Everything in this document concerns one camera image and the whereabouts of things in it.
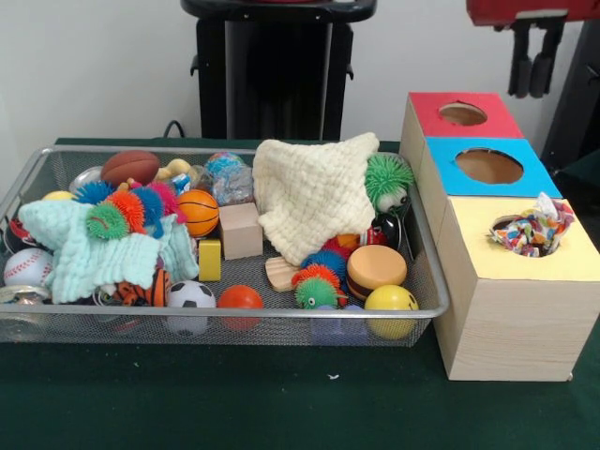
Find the small orange basketball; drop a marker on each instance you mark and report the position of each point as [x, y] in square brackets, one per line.
[199, 213]

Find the yellow smiley ball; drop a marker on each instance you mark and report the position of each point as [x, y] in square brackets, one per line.
[389, 297]

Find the wooden box with three holes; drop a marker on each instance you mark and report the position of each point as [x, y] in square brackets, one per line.
[511, 319]

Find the mint green knitted cloth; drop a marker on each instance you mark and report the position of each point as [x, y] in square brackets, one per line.
[84, 253]

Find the black panel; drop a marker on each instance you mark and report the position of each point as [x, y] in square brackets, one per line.
[579, 103]

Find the multicoloured patterned cloth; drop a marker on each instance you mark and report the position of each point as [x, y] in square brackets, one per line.
[534, 229]

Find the green spiky ball toy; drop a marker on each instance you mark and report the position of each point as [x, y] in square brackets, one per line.
[389, 175]

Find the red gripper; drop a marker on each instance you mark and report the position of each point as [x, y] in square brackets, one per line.
[497, 11]

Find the green-headed spiky caterpillar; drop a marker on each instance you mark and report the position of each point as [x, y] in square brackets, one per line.
[313, 286]

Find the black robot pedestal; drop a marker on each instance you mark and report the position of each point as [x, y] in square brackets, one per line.
[272, 70]

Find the cream knitted cloth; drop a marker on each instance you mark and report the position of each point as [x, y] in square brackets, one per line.
[319, 197]

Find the long multicoloured spiky caterpillar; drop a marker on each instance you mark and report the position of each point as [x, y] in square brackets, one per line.
[122, 208]

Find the toy burger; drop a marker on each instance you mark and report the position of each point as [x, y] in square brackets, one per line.
[376, 269]

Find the plain orange ball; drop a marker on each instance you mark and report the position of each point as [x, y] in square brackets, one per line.
[240, 297]

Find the clear mesh bin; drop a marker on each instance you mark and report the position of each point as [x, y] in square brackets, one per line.
[281, 328]

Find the small soccer ball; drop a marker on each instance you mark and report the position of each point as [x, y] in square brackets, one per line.
[190, 293]

